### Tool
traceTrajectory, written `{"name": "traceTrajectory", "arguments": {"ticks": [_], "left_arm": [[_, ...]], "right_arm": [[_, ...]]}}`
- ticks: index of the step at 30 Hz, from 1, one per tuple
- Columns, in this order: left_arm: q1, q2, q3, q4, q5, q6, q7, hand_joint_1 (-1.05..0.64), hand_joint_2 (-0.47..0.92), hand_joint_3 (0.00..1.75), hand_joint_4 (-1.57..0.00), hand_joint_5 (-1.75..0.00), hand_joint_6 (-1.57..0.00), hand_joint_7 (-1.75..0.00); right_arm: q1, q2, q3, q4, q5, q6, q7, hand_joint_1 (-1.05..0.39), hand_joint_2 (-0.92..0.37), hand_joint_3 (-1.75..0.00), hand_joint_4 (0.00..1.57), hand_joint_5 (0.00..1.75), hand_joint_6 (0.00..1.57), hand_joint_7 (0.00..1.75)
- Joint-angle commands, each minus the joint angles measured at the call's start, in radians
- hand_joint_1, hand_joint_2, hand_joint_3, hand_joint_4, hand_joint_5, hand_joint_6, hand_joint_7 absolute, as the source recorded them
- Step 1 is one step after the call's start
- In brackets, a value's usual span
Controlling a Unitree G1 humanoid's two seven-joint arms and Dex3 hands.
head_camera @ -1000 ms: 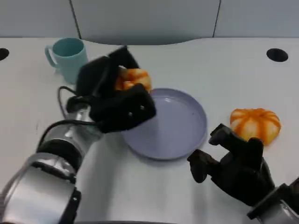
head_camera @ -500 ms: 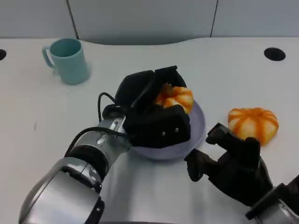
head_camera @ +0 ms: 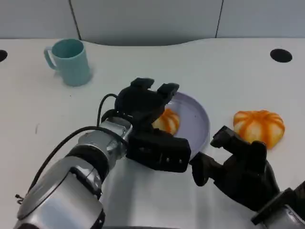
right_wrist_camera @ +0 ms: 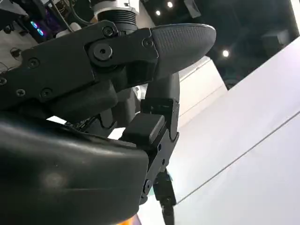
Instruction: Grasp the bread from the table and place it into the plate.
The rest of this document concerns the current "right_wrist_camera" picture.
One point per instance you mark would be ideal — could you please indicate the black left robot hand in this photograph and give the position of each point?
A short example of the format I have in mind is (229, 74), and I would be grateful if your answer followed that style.
(166, 192)

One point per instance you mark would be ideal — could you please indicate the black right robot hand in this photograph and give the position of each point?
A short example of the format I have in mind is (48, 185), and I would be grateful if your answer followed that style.
(58, 168)

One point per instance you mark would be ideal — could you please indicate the orange white toy bread roll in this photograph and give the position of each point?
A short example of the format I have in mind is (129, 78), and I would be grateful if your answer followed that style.
(133, 222)

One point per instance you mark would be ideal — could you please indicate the lilac plate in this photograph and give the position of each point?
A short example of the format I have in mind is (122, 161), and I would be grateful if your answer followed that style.
(141, 218)

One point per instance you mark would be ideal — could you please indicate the grey desk partition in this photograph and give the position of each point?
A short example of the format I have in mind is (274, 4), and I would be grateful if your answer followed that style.
(246, 140)

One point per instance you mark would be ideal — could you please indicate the white cabinet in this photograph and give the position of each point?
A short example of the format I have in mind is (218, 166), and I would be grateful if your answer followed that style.
(201, 86)

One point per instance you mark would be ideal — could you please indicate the round ceiling light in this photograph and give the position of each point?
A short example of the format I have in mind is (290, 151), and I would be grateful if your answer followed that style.
(170, 4)
(225, 53)
(158, 12)

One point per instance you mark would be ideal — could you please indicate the computer case with coloured lights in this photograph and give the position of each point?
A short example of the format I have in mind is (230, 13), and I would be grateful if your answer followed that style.
(47, 16)

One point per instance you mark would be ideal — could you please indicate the dark ceiling box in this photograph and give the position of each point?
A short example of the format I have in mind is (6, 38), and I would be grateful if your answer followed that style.
(192, 8)

